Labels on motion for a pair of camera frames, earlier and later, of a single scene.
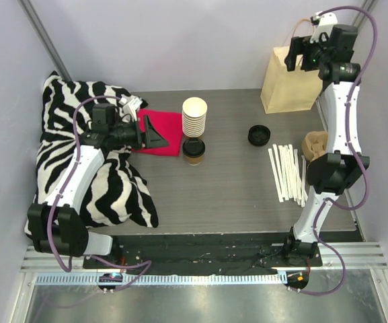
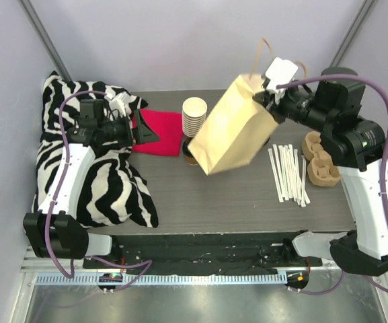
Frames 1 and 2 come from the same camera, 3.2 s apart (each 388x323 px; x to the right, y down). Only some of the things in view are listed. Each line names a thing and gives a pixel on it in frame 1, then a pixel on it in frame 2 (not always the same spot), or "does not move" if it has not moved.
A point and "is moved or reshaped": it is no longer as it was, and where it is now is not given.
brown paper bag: x=286 y=90 is moved or reshaped
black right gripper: x=292 y=54 → x=267 y=101
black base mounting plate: x=200 y=254 does not move
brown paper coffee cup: x=194 y=161 does not move
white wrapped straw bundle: x=288 y=169 does not move
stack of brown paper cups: x=193 y=116 does not move
